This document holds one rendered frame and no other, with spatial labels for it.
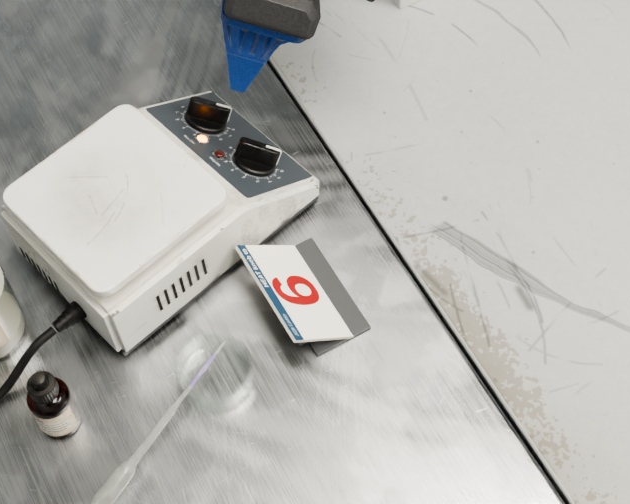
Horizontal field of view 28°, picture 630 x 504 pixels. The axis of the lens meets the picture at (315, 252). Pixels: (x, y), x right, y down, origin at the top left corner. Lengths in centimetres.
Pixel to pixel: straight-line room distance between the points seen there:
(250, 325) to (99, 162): 16
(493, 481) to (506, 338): 11
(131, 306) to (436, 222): 25
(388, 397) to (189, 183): 21
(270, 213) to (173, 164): 8
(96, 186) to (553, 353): 35
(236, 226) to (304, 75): 20
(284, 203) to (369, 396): 16
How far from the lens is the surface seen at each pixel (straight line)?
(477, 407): 89
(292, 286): 91
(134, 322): 89
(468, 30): 108
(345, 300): 92
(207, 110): 96
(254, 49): 87
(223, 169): 92
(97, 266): 86
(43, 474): 90
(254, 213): 91
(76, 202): 89
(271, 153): 93
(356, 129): 101
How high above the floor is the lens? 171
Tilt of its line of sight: 58 degrees down
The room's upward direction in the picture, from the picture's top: 6 degrees counter-clockwise
